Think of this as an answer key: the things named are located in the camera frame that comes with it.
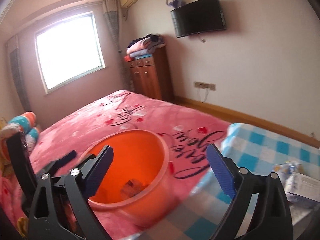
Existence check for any white blue snack bag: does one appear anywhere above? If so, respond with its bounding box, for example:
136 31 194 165
284 173 319 209

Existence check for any blue tissue pack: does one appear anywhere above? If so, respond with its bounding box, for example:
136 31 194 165
120 179 148 200

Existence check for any colourful pillow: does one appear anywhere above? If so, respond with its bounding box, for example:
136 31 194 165
1 112 40 160

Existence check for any crushed plastic bottle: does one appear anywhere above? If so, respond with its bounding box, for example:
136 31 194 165
272 160 304 186

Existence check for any blue checkered tablecloth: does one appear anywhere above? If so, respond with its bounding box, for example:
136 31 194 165
129 124 319 239

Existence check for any orange plastic bucket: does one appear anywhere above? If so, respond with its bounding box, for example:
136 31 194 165
84 129 176 228

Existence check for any pink bed blanket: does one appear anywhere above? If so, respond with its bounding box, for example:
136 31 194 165
0 89 232 240

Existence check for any bright window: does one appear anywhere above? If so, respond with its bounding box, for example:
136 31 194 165
35 11 106 94

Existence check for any wooden cabinet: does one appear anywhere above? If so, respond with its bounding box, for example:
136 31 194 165
127 47 174 102

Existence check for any folded blankets stack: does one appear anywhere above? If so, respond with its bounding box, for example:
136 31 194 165
124 34 165 62

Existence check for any wall power outlet strip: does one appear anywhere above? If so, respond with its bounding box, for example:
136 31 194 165
194 81 216 91

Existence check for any wall mounted television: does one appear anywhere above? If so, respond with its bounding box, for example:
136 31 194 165
171 0 227 38

